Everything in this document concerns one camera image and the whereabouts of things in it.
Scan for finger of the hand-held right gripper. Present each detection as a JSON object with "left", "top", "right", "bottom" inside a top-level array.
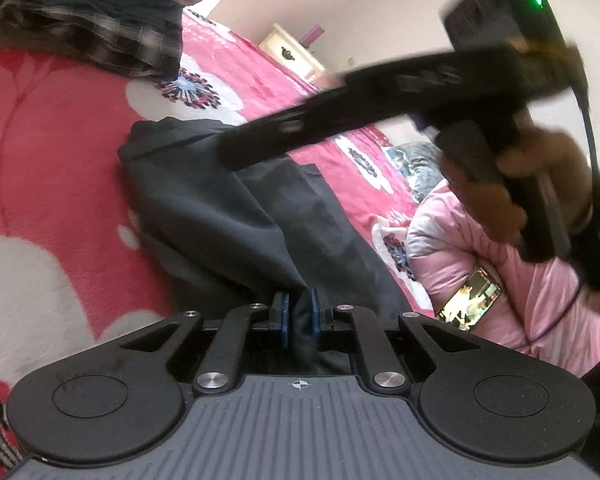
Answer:
[{"left": 215, "top": 105, "right": 312, "bottom": 171}]

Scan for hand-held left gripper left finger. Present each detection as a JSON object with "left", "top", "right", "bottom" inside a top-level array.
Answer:
[{"left": 120, "top": 290, "right": 292, "bottom": 397}]

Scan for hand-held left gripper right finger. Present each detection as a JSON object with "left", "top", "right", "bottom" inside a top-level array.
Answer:
[{"left": 307, "top": 287, "right": 482, "bottom": 397}]

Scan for black pants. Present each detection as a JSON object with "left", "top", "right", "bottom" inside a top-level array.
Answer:
[{"left": 117, "top": 116, "right": 421, "bottom": 376}]

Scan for person's right hand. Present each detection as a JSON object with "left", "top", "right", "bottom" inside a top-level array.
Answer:
[{"left": 439, "top": 126, "right": 595, "bottom": 250}]

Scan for blue patterned cloth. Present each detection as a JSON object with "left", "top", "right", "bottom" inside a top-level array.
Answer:
[{"left": 385, "top": 142, "right": 448, "bottom": 203}]

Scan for cream nightstand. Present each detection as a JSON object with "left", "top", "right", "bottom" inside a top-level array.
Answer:
[{"left": 258, "top": 22, "right": 331, "bottom": 83}]

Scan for purple cup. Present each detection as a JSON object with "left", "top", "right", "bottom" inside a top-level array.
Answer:
[{"left": 298, "top": 25, "right": 326, "bottom": 47}]

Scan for smartphone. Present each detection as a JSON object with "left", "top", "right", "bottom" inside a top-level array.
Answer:
[{"left": 436, "top": 266, "right": 503, "bottom": 332}]

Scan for red floral blanket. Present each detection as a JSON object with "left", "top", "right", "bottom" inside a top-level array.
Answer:
[{"left": 0, "top": 7, "right": 431, "bottom": 480}]

